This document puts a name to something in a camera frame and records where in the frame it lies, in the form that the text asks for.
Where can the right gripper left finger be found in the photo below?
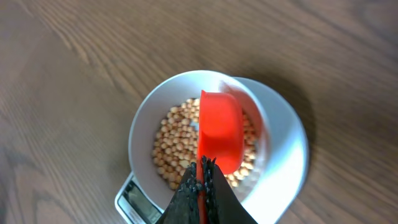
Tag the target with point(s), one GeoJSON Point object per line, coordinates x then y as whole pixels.
{"type": "Point", "coordinates": [183, 207]}

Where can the grey round bowl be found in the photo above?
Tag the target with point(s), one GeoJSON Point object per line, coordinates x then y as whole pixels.
{"type": "Point", "coordinates": [175, 91]}

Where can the white digital kitchen scale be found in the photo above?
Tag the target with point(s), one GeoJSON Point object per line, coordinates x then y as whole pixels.
{"type": "Point", "coordinates": [287, 168]}

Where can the soybeans in bowl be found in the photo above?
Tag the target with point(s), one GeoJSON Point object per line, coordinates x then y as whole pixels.
{"type": "Point", "coordinates": [176, 142]}

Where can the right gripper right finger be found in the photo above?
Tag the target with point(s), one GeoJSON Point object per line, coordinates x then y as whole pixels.
{"type": "Point", "coordinates": [218, 203]}

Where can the red plastic measuring scoop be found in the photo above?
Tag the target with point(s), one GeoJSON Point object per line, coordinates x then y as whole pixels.
{"type": "Point", "coordinates": [220, 132]}

